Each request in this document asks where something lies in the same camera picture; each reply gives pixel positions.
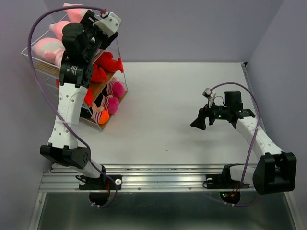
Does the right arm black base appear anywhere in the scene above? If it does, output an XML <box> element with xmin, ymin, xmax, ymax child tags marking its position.
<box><xmin>202</xmin><ymin>164</ymin><xmax>249</xmax><ymax>207</ymax></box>

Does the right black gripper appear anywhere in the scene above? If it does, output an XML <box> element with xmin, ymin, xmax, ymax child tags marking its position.
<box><xmin>190</xmin><ymin>99</ymin><xmax>230</xmax><ymax>130</ymax></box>

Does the pink frog plush striped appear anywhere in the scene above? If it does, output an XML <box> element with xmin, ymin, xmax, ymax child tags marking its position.
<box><xmin>32</xmin><ymin>37</ymin><xmax>65</xmax><ymax>67</ymax></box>

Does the red whale plush back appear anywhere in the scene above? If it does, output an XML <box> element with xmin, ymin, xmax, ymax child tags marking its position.
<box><xmin>91</xmin><ymin>64</ymin><xmax>108</xmax><ymax>83</ymax></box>

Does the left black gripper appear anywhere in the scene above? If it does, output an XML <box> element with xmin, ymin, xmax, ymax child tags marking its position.
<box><xmin>80</xmin><ymin>9</ymin><xmax>118</xmax><ymax>61</ymax></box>

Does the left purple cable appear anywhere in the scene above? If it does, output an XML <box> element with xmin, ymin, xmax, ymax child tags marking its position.
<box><xmin>28</xmin><ymin>6</ymin><xmax>118</xmax><ymax>208</ymax></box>

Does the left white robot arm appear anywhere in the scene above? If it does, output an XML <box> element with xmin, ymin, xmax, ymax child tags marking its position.
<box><xmin>40</xmin><ymin>10</ymin><xmax>121</xmax><ymax>189</ymax></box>

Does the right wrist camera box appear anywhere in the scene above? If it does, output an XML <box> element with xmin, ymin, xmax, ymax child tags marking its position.
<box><xmin>202</xmin><ymin>88</ymin><xmax>216</xmax><ymax>108</ymax></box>

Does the white wire wooden shelf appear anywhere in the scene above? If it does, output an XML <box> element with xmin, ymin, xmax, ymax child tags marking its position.
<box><xmin>21</xmin><ymin>9</ymin><xmax>129</xmax><ymax>131</ymax></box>

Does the aluminium rail frame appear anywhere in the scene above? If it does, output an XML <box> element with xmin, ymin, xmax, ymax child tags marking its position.
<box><xmin>39</xmin><ymin>163</ymin><xmax>256</xmax><ymax>193</ymax></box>

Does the boy doll pink hat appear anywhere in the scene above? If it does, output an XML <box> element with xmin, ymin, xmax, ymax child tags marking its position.
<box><xmin>94</xmin><ymin>95</ymin><xmax>119</xmax><ymax>115</ymax></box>
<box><xmin>102</xmin><ymin>81</ymin><xmax>125</xmax><ymax>98</ymax></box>

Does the boy doll black hair orange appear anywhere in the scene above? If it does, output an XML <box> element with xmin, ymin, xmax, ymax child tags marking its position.
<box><xmin>92</xmin><ymin>110</ymin><xmax>109</xmax><ymax>125</ymax></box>

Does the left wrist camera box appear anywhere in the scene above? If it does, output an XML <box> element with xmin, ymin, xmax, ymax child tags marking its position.
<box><xmin>93</xmin><ymin>12</ymin><xmax>122</xmax><ymax>37</ymax></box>

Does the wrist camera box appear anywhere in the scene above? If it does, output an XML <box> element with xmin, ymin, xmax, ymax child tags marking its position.
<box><xmin>93</xmin><ymin>12</ymin><xmax>122</xmax><ymax>37</ymax></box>
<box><xmin>202</xmin><ymin>88</ymin><xmax>216</xmax><ymax>108</ymax></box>

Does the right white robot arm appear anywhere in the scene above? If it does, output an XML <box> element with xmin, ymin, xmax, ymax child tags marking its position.
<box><xmin>191</xmin><ymin>88</ymin><xmax>297</xmax><ymax>195</ymax></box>

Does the red shark plush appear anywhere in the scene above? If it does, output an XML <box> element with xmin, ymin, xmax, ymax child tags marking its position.
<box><xmin>56</xmin><ymin>79</ymin><xmax>94</xmax><ymax>111</ymax></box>
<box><xmin>95</xmin><ymin>52</ymin><xmax>123</xmax><ymax>73</ymax></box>

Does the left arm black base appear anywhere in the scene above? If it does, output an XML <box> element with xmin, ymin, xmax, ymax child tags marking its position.
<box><xmin>75</xmin><ymin>174</ymin><xmax>122</xmax><ymax>208</ymax></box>

